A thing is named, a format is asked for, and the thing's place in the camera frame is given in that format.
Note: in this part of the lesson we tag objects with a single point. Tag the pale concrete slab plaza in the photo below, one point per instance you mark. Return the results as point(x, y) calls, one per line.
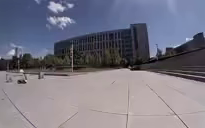
point(103, 96)

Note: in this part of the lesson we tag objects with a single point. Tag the large curved glass building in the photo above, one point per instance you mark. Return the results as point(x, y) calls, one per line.
point(103, 41)

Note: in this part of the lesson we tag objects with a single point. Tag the dark building with flat roof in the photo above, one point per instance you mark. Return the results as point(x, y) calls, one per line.
point(193, 42)

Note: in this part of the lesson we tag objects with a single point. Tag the short pale post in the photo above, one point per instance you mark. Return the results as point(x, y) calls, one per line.
point(8, 77)

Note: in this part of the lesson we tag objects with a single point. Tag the row of green trees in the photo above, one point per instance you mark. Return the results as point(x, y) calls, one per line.
point(73, 59)

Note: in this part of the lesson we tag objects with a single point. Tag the wide concrete steps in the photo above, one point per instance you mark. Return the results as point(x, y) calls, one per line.
point(186, 68)

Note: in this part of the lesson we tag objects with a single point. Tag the tall pale pole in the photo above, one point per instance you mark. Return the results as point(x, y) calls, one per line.
point(72, 56)

